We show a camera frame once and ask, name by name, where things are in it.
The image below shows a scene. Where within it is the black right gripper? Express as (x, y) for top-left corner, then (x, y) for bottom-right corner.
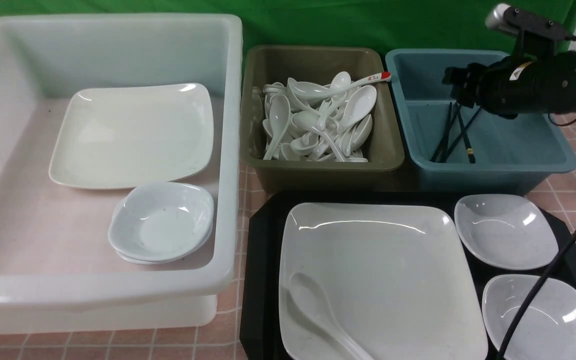
(442, 51), (576, 120)

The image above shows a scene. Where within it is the black chopstick gold tip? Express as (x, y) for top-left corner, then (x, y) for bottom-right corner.
(452, 106), (476, 164)
(437, 102), (454, 162)

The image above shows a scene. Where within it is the white small dish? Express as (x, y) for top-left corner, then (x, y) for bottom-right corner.
(454, 194), (559, 271)
(481, 274), (576, 360)

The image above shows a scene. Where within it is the white square rice plate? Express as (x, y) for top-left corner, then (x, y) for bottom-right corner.
(278, 203), (489, 360)

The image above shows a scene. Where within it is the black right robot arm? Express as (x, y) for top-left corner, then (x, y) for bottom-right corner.
(442, 51), (576, 119)

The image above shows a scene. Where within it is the white square plate in tub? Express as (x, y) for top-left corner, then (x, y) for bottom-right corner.
(48, 83), (215, 190)

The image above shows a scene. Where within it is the teal plastic bin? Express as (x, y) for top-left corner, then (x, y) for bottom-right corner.
(384, 48), (576, 196)

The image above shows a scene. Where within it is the pink checkered tablecloth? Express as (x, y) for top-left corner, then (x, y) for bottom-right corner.
(0, 124), (576, 360)

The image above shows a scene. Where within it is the black chopstick in bin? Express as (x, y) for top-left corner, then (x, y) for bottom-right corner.
(439, 108), (482, 164)
(430, 115), (452, 163)

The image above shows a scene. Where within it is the green cloth backdrop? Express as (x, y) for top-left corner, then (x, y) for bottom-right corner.
(0, 0), (576, 77)

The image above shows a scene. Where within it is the black serving tray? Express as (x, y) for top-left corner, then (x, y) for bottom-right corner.
(239, 190), (576, 360)

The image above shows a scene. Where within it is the white small bowl top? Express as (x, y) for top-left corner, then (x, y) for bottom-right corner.
(107, 182), (215, 261)

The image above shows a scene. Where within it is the white small bowl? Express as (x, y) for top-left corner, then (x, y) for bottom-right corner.
(107, 182), (215, 261)
(115, 235), (211, 265)

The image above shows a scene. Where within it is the large white plastic tub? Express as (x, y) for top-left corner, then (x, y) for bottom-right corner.
(0, 13), (243, 334)

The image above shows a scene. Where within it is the white small bowl bottom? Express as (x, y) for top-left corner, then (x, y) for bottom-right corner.
(115, 235), (211, 265)

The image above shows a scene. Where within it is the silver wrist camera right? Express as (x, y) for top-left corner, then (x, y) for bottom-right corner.
(484, 3), (573, 59)

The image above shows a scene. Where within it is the white spoon red handle tip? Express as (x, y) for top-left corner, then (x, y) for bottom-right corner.
(286, 71), (393, 100)

